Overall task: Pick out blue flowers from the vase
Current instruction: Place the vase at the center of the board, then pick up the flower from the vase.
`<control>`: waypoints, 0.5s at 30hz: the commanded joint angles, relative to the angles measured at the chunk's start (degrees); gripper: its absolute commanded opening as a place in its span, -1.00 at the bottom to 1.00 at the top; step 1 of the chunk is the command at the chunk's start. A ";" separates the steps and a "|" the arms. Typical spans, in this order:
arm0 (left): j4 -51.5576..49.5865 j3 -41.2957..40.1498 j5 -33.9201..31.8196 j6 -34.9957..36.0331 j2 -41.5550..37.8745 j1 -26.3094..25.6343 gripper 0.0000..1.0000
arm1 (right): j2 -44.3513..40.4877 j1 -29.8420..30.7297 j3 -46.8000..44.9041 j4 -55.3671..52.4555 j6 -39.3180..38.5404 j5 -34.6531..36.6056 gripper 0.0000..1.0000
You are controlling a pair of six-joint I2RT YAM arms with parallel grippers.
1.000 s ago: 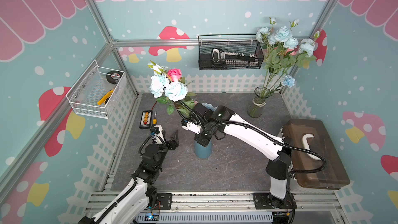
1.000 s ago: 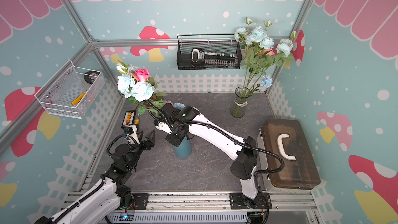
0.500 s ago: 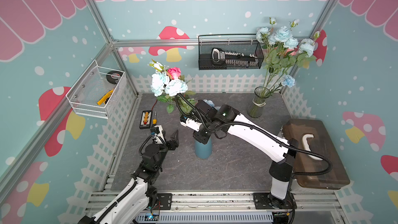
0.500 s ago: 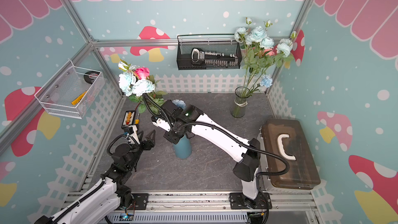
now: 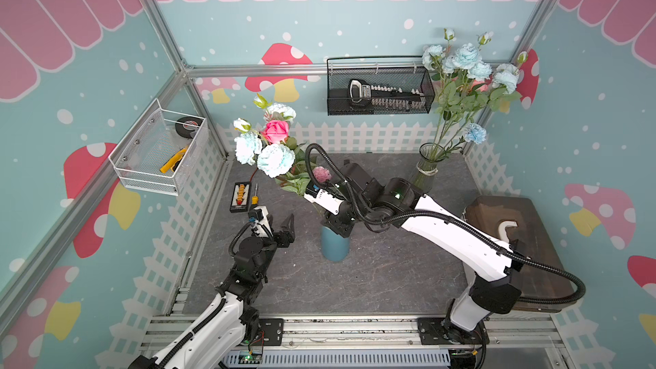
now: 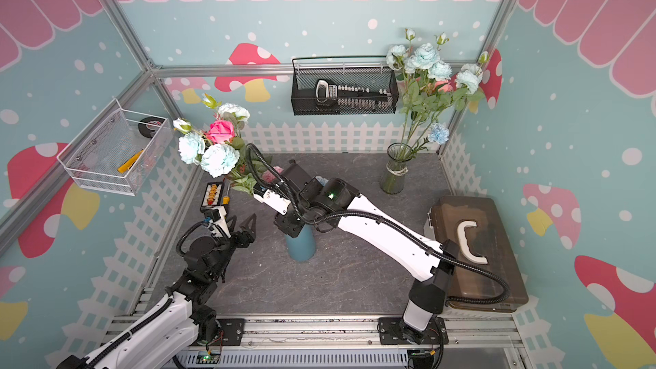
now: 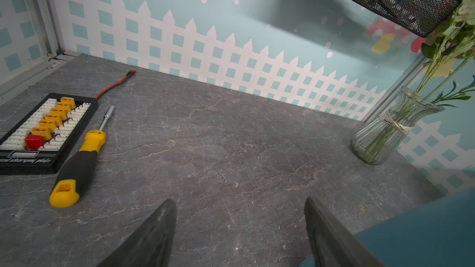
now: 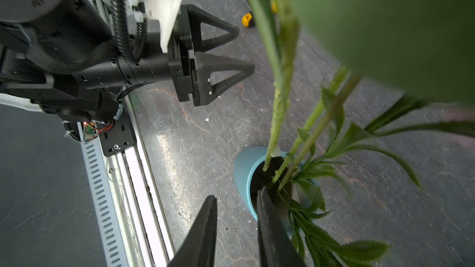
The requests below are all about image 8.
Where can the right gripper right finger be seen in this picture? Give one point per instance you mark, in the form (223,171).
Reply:
(275,247)

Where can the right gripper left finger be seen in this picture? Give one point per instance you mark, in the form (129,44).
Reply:
(198,248)

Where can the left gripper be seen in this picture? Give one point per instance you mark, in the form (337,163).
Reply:
(126,63)

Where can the teal ceramic vase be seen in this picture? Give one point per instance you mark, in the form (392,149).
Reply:
(250,178)

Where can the light blue rose stem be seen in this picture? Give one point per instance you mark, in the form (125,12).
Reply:
(279,29)

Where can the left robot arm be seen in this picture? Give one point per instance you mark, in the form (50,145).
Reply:
(77,59)

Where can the yellow black screwdriver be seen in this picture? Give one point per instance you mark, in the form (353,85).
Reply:
(248,20)

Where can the green circuit board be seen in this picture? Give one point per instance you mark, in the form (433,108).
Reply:
(92,130)

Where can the pink carnation stem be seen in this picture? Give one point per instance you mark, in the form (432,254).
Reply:
(425,47)

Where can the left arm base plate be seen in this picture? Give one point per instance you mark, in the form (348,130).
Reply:
(119,137)

